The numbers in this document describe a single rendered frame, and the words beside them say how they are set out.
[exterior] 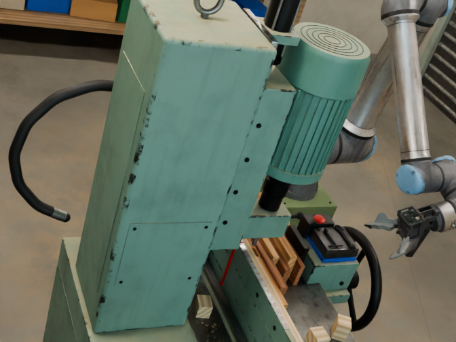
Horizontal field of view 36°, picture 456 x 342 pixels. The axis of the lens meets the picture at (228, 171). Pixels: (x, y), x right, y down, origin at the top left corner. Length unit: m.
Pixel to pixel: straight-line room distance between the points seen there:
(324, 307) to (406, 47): 0.87
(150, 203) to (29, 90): 2.75
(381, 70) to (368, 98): 0.11
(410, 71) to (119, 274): 1.12
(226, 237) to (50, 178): 1.92
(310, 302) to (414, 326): 1.63
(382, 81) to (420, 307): 1.36
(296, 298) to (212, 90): 0.64
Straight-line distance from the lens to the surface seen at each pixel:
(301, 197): 2.50
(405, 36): 2.19
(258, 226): 1.63
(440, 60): 5.59
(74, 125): 3.81
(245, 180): 1.47
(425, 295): 3.51
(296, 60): 1.40
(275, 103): 1.38
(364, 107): 2.47
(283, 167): 1.49
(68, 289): 1.77
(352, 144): 2.52
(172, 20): 1.26
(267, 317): 1.59
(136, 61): 1.31
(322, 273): 1.75
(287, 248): 1.71
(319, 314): 1.68
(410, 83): 2.16
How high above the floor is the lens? 1.97
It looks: 32 degrees down
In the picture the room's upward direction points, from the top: 18 degrees clockwise
